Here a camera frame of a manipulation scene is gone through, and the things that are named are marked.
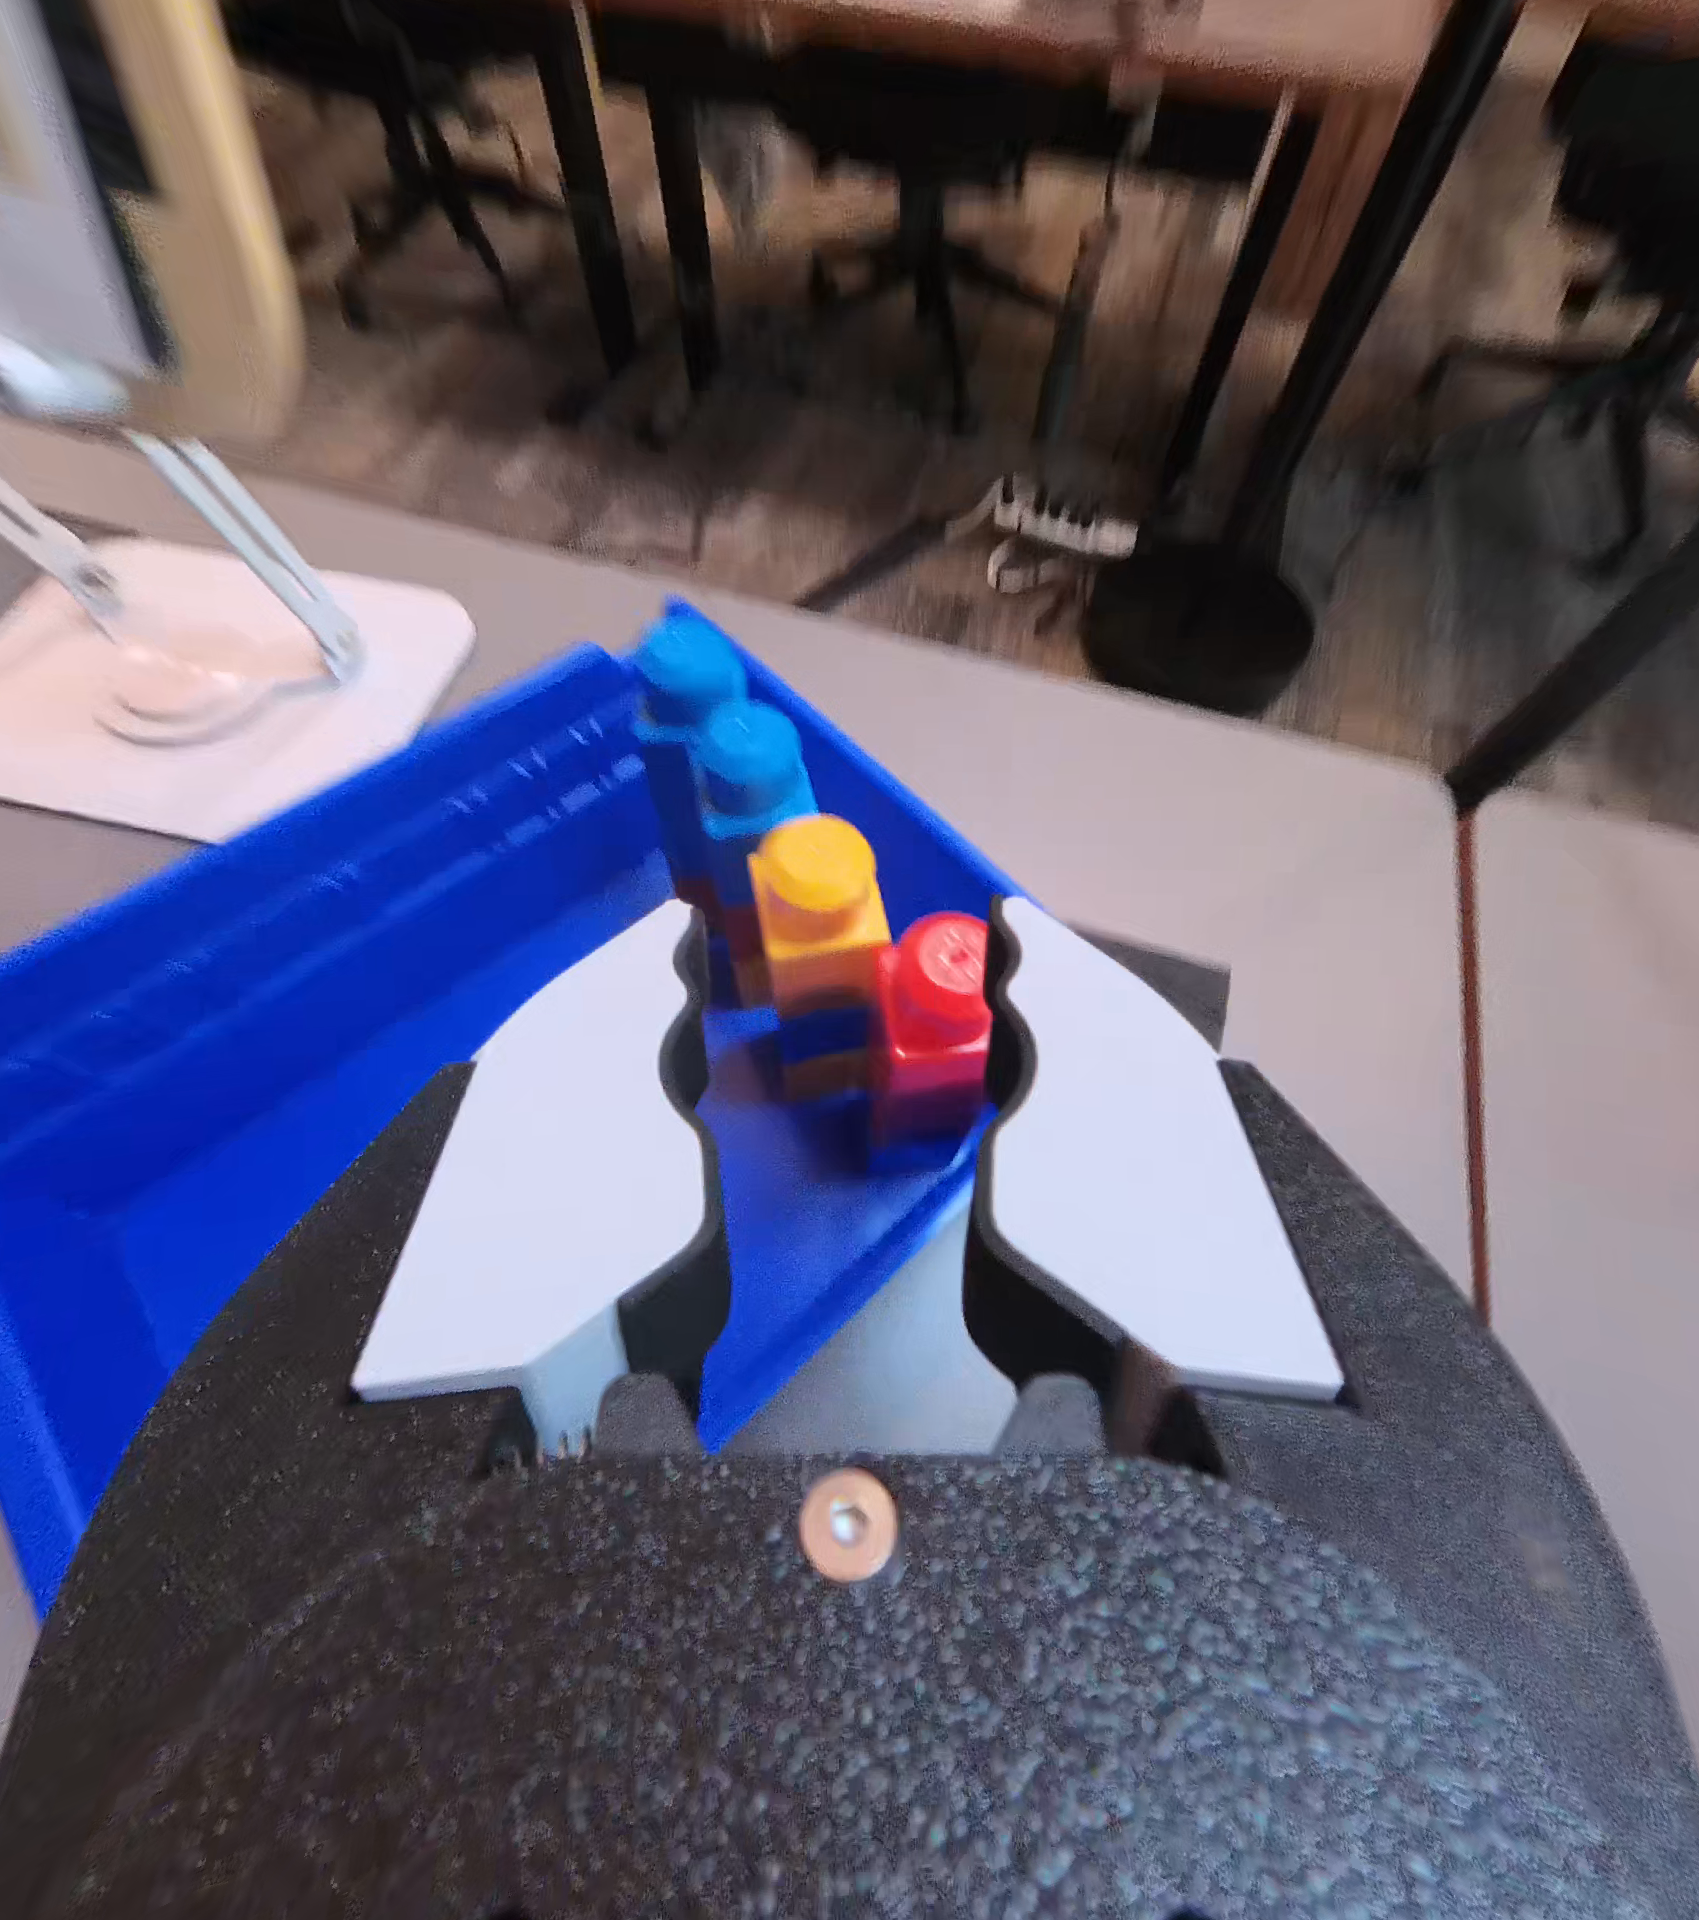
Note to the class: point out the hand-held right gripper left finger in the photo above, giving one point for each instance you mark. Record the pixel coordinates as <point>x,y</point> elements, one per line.
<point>534,1201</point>

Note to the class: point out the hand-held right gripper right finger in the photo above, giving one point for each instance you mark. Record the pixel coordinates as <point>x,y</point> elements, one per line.
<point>1164,1201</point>

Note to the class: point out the blue plastic bin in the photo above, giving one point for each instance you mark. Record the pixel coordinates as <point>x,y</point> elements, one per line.
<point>189,1082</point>

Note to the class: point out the white tablet stand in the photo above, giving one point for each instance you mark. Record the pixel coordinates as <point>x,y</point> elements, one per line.
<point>387,665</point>

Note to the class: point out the black round floor base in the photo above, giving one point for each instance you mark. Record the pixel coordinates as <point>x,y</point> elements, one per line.
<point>1193,629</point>

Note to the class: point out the white power strip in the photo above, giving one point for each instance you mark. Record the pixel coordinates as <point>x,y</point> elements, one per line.
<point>1076,530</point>

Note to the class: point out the black metal pole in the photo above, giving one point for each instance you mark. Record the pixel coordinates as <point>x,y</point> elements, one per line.
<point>1609,665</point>

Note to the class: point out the black office chair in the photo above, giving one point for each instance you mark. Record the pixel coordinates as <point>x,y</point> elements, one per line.
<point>1675,199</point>

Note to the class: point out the wooden desk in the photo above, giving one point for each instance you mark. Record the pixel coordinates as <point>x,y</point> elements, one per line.
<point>938,34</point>

